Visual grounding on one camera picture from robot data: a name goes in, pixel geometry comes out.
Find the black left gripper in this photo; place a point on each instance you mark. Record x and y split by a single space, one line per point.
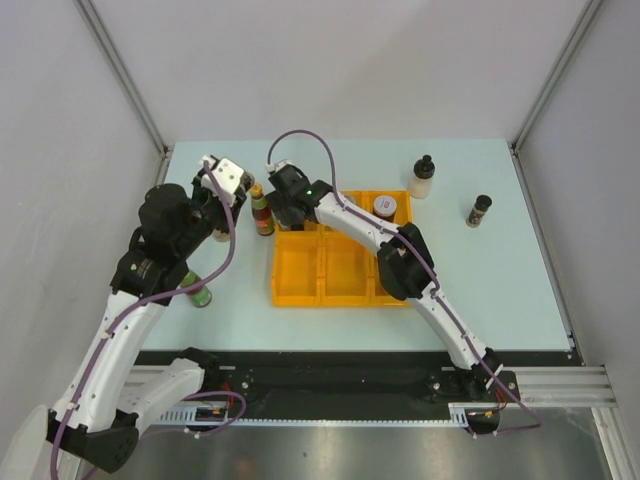
200 191

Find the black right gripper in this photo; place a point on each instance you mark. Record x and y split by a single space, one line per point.
279 205

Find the tall red sauce bottle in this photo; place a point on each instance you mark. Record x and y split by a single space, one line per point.
261 211

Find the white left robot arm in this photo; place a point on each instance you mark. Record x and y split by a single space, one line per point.
93 420

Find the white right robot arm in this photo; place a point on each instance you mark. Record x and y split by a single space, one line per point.
405 266

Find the black-cap spice bottle left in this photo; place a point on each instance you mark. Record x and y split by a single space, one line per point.
221 235

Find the yellow six-compartment tray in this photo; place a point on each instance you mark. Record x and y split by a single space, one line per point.
315 266

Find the green-label sauce bottle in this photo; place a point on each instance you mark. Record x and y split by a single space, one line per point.
199 298

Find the black-cap squeeze bottle right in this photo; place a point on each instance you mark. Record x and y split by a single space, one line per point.
421 181

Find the dark spice shaker upper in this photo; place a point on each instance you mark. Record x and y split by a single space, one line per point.
478 210

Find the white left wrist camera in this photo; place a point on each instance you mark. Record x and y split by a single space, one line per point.
233 181

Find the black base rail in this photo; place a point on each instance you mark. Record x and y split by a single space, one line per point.
356 385

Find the white slotted cable duct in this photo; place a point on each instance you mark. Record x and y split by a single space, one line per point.
205 417

